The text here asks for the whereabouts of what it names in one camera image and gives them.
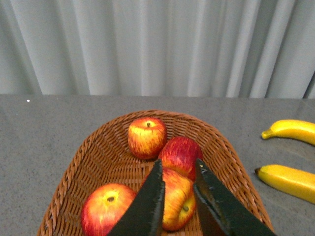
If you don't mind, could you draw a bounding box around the red yellow apple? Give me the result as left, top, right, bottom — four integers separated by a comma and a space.
128, 117, 167, 160
162, 167, 196, 231

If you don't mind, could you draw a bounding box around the brown wicker basket left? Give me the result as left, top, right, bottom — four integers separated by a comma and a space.
37, 110, 272, 236

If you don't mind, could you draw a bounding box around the white curtain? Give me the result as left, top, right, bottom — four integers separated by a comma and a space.
0, 0, 315, 98

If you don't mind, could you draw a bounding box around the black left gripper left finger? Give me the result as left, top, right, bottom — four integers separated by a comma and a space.
109, 160, 165, 236

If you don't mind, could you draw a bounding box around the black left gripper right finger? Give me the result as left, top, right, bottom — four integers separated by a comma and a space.
193, 158, 275, 236

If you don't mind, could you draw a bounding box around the dark red apple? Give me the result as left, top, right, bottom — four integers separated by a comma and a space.
81, 183, 136, 236

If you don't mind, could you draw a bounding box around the yellow banana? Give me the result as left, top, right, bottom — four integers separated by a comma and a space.
261, 119, 315, 146
255, 164, 315, 204

